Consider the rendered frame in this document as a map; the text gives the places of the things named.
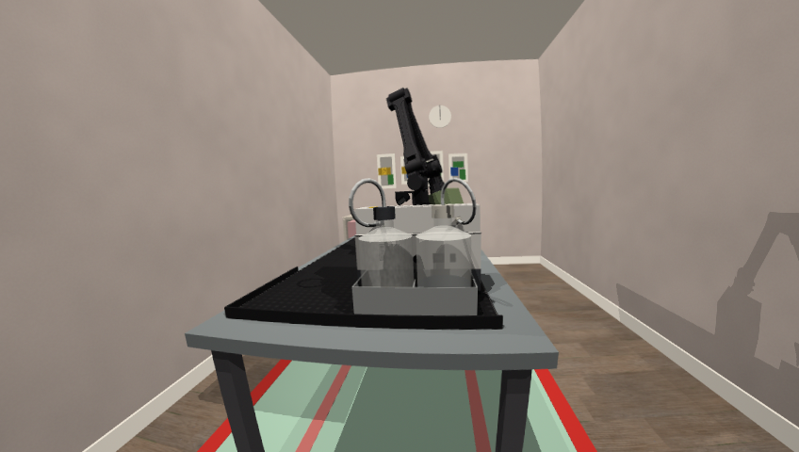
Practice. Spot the white plastic bottle with black cap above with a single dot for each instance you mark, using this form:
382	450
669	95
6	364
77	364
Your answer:
386	253

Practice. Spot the grey two-compartment bottle holder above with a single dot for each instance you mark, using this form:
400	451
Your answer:
415	300

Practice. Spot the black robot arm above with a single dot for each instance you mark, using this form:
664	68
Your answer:
412	156

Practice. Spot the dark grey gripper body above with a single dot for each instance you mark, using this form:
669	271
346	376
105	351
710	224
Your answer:
424	198

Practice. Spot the white plastic bottle with beige cap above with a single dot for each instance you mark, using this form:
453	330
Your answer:
443	253

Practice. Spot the black perforated breadboard table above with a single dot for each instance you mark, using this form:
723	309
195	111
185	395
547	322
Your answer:
325	286

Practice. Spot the white flexible hose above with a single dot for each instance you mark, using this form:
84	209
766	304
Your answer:
351	200

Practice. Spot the grey curved hose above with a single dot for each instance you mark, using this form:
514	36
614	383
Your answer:
470	193

